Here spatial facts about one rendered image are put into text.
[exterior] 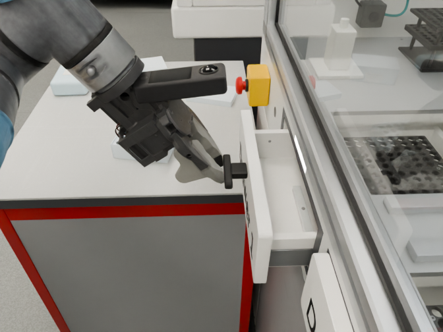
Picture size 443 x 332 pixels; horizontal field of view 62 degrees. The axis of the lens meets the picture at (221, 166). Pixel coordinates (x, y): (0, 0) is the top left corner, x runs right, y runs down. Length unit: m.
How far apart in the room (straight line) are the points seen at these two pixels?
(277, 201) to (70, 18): 0.40
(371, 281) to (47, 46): 0.40
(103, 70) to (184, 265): 0.60
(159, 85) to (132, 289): 0.69
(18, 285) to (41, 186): 0.90
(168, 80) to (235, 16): 0.85
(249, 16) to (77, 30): 0.91
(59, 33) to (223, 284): 0.75
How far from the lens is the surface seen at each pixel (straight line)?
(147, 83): 0.47
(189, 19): 1.30
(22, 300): 1.65
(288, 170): 0.69
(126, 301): 1.10
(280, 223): 0.59
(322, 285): 0.43
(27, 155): 0.94
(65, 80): 1.12
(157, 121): 0.49
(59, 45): 0.45
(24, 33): 0.45
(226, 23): 1.30
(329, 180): 0.45
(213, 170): 0.52
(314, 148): 0.49
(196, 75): 0.47
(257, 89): 0.83
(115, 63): 0.46
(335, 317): 0.41
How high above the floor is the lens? 1.28
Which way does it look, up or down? 40 degrees down
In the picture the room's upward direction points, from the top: straight up
